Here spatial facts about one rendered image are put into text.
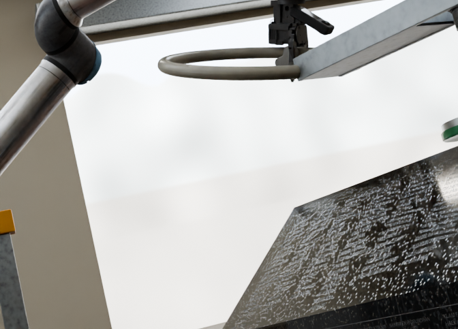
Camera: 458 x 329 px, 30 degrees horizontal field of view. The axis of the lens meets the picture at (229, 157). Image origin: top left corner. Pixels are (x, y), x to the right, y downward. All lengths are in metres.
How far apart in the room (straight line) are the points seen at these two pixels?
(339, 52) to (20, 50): 6.84
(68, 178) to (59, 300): 1.13
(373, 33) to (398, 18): 0.07
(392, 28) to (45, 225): 6.69
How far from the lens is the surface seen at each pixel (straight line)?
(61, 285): 8.05
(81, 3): 2.31
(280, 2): 2.23
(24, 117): 2.36
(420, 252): 1.14
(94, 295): 8.06
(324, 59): 1.75
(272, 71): 1.80
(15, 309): 3.09
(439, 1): 1.51
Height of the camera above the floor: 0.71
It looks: 7 degrees up
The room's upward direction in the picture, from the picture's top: 13 degrees counter-clockwise
